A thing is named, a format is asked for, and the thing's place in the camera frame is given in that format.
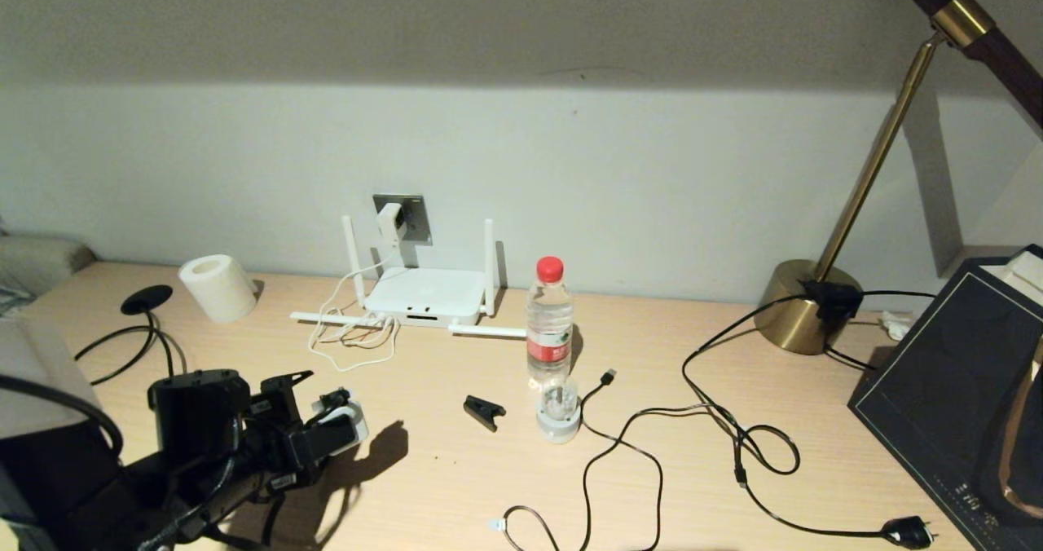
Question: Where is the white box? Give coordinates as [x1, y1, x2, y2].
[982, 251, 1043, 311]

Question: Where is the black left camera bracket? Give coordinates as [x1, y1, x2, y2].
[281, 417, 359, 488]

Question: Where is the black cable with white tag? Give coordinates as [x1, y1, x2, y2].
[489, 505, 563, 551]

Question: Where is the black left camera cable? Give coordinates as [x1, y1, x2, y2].
[310, 386, 353, 415]

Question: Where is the white power adapter with cord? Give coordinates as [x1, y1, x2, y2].
[307, 202, 408, 372]

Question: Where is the grey cushion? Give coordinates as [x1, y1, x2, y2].
[0, 236, 97, 295]

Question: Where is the grey wall power socket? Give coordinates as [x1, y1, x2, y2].
[372, 194, 431, 246]

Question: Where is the brass desk lamp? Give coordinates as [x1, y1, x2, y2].
[754, 0, 1043, 356]

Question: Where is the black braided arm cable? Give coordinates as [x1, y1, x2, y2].
[139, 421, 286, 551]

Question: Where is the white toilet paper roll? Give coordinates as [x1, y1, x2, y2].
[178, 254, 258, 324]

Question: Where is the small white clear-dome humidifier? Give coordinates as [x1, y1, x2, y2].
[535, 374, 583, 444]

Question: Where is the dark blue gift bag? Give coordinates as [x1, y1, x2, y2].
[847, 245, 1043, 551]

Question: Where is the clear water bottle red cap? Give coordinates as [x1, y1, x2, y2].
[526, 257, 575, 390]

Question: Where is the black lamp power cord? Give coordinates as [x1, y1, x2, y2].
[683, 290, 938, 550]

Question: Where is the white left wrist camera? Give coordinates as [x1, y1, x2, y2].
[312, 386, 369, 456]

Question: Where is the white wifi router with antennas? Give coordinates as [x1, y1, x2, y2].
[291, 217, 529, 340]

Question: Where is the black ethernet cable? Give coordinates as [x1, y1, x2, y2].
[73, 311, 190, 387]

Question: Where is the black block on lamp base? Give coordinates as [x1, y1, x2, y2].
[803, 280, 865, 324]

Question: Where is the black USB cable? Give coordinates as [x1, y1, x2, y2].
[580, 369, 801, 551]

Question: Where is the small black plastic clip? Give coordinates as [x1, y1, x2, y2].
[463, 395, 508, 433]

